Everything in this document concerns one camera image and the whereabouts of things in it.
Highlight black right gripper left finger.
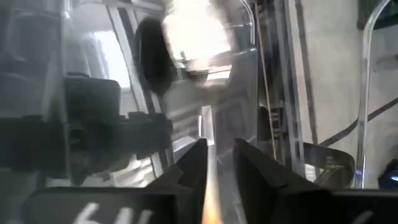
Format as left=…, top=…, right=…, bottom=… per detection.
left=21, top=138, right=208, bottom=224

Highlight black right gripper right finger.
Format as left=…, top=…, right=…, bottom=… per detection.
left=233, top=138, right=398, bottom=224

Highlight silver spoon orange handle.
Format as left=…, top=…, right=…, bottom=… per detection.
left=201, top=174, right=223, bottom=224

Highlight clear plastic bin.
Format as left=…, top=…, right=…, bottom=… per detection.
left=0, top=0, right=392, bottom=190

